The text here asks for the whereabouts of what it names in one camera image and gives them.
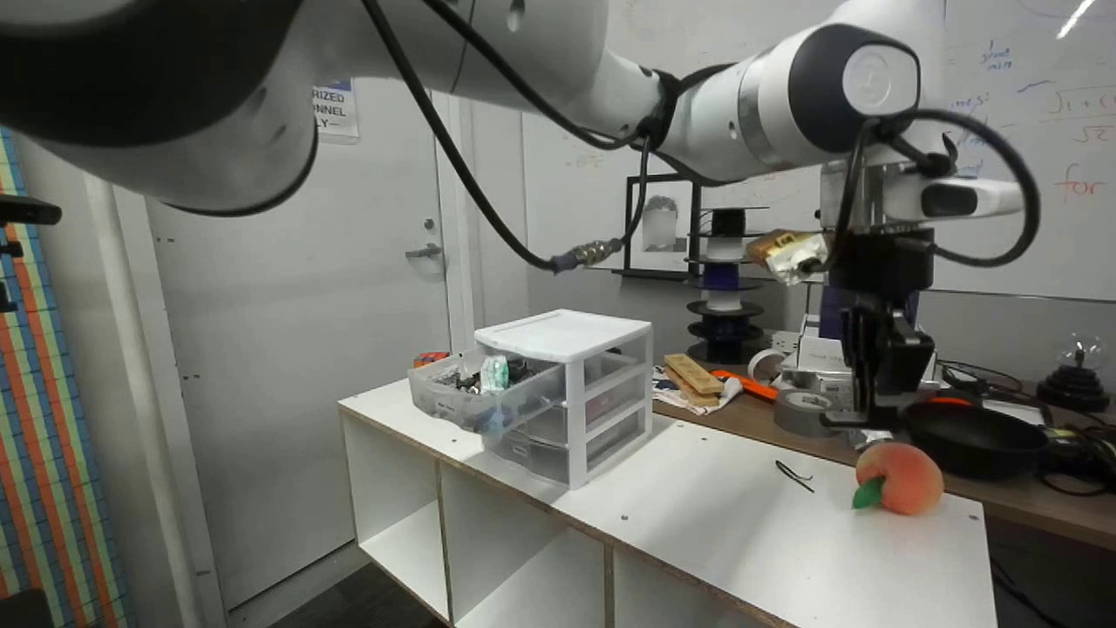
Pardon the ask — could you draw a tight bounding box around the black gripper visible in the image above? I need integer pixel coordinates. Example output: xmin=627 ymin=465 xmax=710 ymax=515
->
xmin=829 ymin=224 xmax=939 ymax=427

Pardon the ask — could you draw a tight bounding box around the small white silver object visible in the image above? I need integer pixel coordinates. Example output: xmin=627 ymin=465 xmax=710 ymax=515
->
xmin=850 ymin=418 xmax=897 ymax=458

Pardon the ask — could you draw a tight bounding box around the white cardboard box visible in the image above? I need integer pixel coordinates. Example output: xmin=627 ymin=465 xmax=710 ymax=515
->
xmin=797 ymin=325 xmax=849 ymax=378

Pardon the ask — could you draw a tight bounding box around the purple box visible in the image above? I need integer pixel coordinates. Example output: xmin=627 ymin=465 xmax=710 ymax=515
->
xmin=815 ymin=284 xmax=849 ymax=341

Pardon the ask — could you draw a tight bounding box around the toy peach with green leaf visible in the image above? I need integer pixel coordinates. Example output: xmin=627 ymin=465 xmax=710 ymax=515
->
xmin=850 ymin=436 xmax=949 ymax=520

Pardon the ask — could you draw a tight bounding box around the black frying pan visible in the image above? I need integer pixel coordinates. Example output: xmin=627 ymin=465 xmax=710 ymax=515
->
xmin=900 ymin=395 xmax=1058 ymax=481

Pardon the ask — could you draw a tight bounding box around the white tape roll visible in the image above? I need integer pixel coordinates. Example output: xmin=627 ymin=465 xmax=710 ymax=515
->
xmin=746 ymin=345 xmax=804 ymax=387

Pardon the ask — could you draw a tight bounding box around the orange hand tool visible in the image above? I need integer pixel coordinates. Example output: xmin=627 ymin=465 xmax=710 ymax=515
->
xmin=710 ymin=366 xmax=781 ymax=409

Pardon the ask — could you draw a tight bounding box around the thin black twist tie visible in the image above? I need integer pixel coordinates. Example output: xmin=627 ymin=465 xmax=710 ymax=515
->
xmin=771 ymin=458 xmax=819 ymax=495

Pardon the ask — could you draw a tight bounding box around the black white spool tower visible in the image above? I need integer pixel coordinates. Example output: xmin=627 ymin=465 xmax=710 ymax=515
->
xmin=689 ymin=207 xmax=775 ymax=368

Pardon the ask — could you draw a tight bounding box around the black dome device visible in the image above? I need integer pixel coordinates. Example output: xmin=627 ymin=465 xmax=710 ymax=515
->
xmin=1036 ymin=335 xmax=1114 ymax=415

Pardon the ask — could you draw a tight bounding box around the white printed paper sheet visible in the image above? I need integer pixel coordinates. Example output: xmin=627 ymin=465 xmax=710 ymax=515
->
xmin=651 ymin=366 xmax=746 ymax=418

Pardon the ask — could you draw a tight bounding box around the wooden block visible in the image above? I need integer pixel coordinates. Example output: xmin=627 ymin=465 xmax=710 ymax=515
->
xmin=658 ymin=348 xmax=726 ymax=406

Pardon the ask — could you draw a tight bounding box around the wooden desk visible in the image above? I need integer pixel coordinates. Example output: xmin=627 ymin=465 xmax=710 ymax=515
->
xmin=648 ymin=359 xmax=1116 ymax=556

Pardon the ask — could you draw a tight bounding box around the white cubby shelf unit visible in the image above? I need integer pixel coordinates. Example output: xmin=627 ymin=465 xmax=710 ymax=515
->
xmin=334 ymin=378 xmax=1000 ymax=628

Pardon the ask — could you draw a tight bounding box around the black picture ledge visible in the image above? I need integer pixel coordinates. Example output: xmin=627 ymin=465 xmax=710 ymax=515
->
xmin=611 ymin=266 xmax=700 ymax=284

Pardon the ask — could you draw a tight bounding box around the black framed portrait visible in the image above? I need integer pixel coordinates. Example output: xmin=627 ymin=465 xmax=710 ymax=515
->
xmin=622 ymin=172 xmax=706 ymax=278

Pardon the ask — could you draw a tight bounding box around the white door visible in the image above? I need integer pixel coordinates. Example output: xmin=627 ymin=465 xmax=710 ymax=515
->
xmin=143 ymin=79 xmax=459 ymax=615

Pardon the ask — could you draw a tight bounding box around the blue white notice sign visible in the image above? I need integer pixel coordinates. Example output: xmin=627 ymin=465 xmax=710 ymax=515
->
xmin=312 ymin=78 xmax=364 ymax=145

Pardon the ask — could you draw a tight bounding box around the multicoloured striped panel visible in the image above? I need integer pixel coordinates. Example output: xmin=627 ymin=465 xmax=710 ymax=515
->
xmin=0 ymin=127 xmax=134 ymax=628

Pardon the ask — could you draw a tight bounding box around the grey duct tape roll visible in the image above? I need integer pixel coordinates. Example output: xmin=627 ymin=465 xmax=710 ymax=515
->
xmin=775 ymin=387 xmax=849 ymax=442

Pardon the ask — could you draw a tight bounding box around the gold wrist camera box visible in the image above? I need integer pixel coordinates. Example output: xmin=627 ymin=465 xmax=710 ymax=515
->
xmin=744 ymin=225 xmax=835 ymax=284

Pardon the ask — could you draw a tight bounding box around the black cable bundle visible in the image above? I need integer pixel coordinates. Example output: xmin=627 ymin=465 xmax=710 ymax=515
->
xmin=1040 ymin=396 xmax=1116 ymax=498

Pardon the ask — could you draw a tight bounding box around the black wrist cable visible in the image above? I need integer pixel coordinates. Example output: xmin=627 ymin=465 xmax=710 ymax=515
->
xmin=850 ymin=107 xmax=1047 ymax=271

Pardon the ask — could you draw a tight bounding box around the black cable with metal connector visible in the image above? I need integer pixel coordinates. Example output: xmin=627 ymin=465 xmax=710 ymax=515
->
xmin=359 ymin=0 xmax=658 ymax=278

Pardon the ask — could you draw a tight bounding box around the white drawer organizer frame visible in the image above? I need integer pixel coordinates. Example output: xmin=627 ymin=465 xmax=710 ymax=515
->
xmin=471 ymin=308 xmax=656 ymax=489

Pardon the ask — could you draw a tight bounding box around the metal door handle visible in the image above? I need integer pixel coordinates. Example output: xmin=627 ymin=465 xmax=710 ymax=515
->
xmin=400 ymin=216 xmax=449 ymax=284

